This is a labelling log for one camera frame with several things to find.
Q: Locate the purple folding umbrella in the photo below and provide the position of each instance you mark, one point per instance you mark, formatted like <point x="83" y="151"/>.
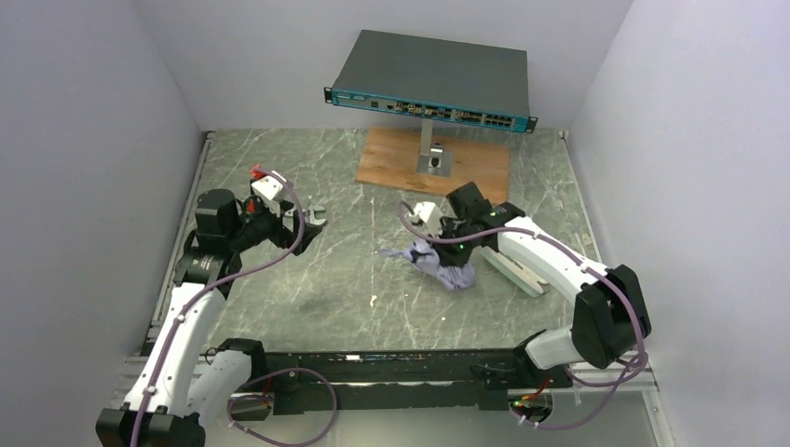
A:
<point x="426" y="259"/>

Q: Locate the mint green umbrella case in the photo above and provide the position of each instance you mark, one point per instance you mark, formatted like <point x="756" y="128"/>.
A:
<point x="523" y="277"/>

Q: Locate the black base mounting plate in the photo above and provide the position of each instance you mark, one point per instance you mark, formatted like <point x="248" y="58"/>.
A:
<point x="484" y="378"/>

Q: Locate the wooden base board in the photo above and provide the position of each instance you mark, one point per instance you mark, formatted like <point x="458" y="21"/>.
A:
<point x="403" y="159"/>

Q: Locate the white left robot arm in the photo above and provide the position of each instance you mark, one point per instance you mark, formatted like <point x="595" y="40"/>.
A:
<point x="185" y="321"/>

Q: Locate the red handled adjustable wrench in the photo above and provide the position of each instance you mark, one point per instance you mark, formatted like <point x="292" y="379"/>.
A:
<point x="313" y="215"/>

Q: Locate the metal stand post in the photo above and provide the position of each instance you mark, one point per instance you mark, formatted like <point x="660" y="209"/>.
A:
<point x="433" y="158"/>

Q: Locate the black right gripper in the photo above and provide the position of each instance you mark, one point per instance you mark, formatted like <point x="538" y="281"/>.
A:
<point x="456" y="256"/>

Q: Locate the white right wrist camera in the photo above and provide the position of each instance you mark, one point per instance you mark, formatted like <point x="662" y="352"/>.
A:
<point x="427" y="218"/>

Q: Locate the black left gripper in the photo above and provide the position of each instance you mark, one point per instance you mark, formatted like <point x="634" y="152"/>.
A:
<point x="298" y="232"/>

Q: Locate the grey network switch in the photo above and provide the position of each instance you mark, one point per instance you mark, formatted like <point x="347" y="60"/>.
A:
<point x="435" y="79"/>

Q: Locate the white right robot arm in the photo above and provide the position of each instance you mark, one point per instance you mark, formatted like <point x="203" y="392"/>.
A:
<point x="609" y="312"/>

